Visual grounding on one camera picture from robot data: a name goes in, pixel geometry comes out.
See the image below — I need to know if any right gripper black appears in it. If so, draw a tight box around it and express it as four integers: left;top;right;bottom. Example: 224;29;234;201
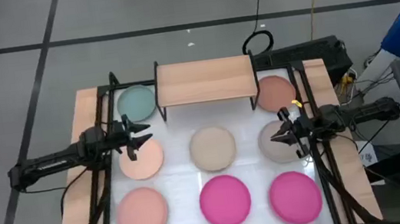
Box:
266;103;321;163

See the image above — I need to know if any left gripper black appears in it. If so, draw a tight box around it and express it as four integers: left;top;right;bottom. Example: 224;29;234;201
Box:
106;110;157;165

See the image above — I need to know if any grey-beige plate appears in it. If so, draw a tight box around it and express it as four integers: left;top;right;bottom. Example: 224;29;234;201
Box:
255;116;310;167

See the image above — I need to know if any peach orange plate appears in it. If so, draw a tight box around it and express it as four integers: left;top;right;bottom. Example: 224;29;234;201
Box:
116;136;167;183

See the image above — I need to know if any magenta plate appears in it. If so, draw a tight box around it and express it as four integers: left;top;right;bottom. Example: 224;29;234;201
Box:
196;171;255;224
266;167;326;224

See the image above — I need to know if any beige plate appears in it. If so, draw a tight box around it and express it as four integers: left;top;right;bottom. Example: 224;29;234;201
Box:
186;123;240;175

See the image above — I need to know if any salmon pink plate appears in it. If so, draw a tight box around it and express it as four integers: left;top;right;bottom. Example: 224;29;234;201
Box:
112;184;170;224

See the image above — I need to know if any wooden shelf with black legs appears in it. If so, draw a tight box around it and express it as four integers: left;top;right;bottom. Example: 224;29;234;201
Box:
150;48;264;124

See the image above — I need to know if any teal plate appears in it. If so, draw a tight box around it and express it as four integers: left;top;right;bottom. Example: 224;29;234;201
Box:
114;81;160;126

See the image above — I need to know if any terracotta plate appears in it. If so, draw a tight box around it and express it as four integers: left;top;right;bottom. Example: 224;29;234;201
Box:
255;72;299;116

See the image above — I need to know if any yellow connector plug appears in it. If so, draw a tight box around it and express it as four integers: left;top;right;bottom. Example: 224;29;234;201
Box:
337;73;355;95

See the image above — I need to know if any black computer box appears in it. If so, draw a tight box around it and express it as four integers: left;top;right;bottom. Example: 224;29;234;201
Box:
253;33;355;96

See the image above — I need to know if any white paper label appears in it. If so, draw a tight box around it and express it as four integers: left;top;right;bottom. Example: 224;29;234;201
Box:
356;138;379;167

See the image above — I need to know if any black metal frame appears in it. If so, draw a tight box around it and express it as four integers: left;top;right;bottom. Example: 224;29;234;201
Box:
40;38;384;224

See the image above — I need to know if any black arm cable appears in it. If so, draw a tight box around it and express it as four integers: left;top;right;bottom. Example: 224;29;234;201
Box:
55;165;98;220

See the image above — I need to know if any black hanging cable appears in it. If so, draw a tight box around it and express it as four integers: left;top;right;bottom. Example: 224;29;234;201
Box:
235;0;276;58

